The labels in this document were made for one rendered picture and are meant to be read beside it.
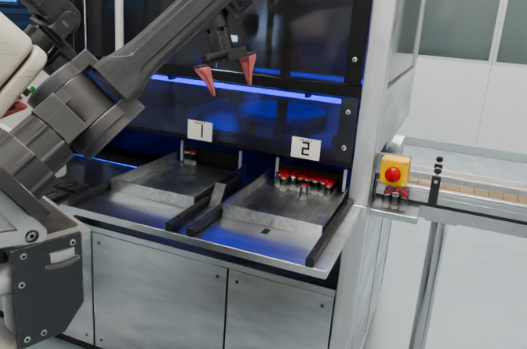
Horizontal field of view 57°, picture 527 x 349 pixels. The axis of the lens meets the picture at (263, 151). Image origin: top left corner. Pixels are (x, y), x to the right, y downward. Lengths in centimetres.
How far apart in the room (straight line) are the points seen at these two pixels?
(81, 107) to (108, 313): 145
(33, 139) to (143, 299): 134
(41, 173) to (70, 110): 8
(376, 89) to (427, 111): 467
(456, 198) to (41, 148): 115
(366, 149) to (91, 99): 88
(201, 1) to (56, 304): 49
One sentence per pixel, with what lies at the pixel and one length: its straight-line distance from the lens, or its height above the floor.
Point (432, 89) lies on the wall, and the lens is 593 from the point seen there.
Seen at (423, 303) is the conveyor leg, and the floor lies 55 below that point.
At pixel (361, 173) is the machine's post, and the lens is 136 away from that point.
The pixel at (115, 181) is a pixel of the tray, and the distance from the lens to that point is 139.
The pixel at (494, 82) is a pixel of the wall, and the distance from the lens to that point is 593.
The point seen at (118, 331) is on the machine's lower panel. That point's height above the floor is 20.
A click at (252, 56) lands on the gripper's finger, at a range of 119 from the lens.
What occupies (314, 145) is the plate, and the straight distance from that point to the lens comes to 137.
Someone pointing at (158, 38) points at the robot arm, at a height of 134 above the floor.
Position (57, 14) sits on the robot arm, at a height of 135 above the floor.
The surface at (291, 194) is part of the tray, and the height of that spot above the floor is 88.
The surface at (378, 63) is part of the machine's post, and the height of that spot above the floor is 128.
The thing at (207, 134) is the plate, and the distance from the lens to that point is 150.
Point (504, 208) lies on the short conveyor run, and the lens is 148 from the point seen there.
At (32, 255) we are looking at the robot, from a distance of 77.
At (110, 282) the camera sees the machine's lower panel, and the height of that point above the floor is 39.
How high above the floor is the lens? 138
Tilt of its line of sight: 16 degrees down
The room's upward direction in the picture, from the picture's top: 4 degrees clockwise
